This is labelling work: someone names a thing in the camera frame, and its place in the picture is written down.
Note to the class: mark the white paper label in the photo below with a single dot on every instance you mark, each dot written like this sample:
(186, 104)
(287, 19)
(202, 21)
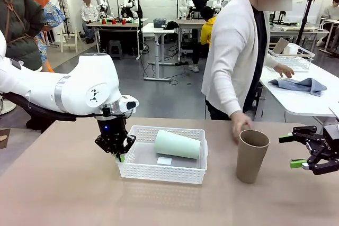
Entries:
(164, 161)

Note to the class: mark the brown cardboard piece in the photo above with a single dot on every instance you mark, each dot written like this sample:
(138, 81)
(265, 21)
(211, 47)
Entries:
(280, 46)

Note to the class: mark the seated man in white shirt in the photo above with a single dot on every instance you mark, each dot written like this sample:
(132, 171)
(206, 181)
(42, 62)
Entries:
(88, 14)

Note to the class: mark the black baseball cap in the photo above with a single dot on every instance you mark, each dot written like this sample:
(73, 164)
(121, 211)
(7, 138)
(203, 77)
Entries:
(170, 25)

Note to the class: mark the brown top white leg table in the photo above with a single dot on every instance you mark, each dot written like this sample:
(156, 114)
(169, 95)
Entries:
(188, 21)

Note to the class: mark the blue grey towel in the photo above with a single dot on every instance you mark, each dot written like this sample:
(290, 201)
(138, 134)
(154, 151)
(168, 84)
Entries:
(304, 84)

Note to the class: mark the person's right hand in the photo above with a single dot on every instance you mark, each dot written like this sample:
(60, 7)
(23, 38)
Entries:
(239, 124)

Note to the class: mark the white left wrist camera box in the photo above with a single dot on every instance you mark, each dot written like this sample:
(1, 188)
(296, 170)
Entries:
(127, 103)

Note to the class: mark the white perforated plastic basket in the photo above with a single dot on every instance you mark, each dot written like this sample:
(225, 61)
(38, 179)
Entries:
(161, 174)

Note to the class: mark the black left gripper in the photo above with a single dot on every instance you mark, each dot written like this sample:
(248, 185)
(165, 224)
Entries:
(112, 130)

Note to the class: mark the white side table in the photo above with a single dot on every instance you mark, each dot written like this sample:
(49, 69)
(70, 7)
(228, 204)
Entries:
(304, 104)

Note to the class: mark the person's left forearm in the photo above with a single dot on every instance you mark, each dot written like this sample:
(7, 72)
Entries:
(268, 62)

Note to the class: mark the teal storage box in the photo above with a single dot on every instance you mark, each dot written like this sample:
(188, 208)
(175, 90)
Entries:
(159, 23)

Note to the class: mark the black tripod stand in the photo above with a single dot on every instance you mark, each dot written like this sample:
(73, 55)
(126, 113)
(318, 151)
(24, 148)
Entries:
(307, 14)

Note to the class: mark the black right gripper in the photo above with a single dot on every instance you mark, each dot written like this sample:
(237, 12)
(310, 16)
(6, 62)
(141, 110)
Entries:
(329, 146)

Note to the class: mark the brown paper cup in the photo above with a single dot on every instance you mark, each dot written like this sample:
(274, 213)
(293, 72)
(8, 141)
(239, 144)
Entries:
(250, 162)

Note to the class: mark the long cluttered background table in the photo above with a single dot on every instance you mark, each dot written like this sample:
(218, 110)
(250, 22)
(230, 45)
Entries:
(288, 33)

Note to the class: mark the mint green paper cup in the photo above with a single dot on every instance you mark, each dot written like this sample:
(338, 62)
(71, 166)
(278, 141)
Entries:
(177, 145)

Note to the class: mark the brown table with black frame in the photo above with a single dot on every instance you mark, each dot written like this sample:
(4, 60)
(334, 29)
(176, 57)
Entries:
(114, 25)

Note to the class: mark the person in dark green coat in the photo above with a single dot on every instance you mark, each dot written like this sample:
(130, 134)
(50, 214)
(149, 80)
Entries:
(18, 25)

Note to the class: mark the person's right forearm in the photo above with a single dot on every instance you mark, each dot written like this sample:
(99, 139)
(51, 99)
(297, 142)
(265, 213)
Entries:
(225, 93)

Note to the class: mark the seated person in grey top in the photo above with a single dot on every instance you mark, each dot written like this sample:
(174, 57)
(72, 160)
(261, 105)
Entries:
(331, 11)

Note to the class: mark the white cup in rack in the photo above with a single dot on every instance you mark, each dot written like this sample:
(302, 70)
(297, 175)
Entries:
(291, 49)

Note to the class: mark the person in orange jacket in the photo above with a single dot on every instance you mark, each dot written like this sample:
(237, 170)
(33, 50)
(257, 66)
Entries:
(53, 14)

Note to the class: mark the grey plastic stool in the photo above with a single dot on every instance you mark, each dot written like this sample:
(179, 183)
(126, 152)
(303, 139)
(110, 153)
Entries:
(115, 48)

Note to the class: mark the person's left hand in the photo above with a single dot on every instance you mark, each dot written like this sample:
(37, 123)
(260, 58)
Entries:
(284, 71)

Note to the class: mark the person in yellow hoodie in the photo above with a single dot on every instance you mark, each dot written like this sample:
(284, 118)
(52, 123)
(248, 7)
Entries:
(208, 30)

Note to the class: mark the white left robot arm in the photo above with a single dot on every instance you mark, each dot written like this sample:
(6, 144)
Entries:
(87, 77)

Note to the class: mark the black floor power strip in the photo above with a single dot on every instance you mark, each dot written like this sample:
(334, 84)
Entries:
(181, 63)

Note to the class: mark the white wooden step stool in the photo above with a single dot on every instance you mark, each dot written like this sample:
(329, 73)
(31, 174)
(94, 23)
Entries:
(69, 39)

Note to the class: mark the white round floor base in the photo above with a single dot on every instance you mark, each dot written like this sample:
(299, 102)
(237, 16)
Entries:
(6, 108)

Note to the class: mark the white standing desk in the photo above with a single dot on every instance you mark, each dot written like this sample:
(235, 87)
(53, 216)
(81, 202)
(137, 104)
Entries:
(156, 29)

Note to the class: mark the person in white cardigan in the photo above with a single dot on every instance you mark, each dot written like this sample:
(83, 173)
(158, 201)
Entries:
(233, 46)

